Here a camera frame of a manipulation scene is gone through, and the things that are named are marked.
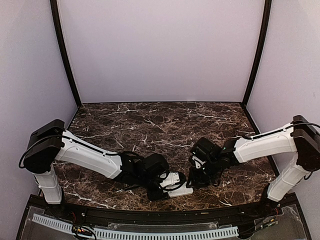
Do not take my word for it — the white remote control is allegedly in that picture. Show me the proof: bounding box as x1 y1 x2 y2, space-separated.
168 183 194 198

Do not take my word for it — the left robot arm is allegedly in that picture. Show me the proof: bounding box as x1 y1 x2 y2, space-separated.
18 119 169 218

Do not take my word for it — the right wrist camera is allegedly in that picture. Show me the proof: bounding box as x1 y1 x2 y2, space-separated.
189 155 207 171

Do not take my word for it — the white slotted cable duct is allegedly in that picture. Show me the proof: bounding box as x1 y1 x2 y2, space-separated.
32 213 240 240

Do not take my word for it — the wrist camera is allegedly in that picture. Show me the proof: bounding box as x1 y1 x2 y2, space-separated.
159 171 187 192
189 155 207 171

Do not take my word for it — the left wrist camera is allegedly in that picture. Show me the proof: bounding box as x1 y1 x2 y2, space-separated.
159 171 187 192

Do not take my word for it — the right black frame post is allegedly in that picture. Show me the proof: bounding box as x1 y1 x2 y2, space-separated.
241 0 272 108

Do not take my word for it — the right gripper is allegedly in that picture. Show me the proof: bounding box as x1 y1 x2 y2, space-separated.
185 157 221 189

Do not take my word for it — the black frame post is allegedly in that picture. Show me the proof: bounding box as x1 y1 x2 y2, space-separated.
241 0 272 108
49 0 82 108

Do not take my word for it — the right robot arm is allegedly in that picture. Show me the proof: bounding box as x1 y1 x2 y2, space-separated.
186 115 320 217

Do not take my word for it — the black front table rail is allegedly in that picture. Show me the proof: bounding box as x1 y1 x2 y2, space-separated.
38 199 283 226

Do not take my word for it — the left black frame post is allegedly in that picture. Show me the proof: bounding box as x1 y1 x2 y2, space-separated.
49 0 82 108

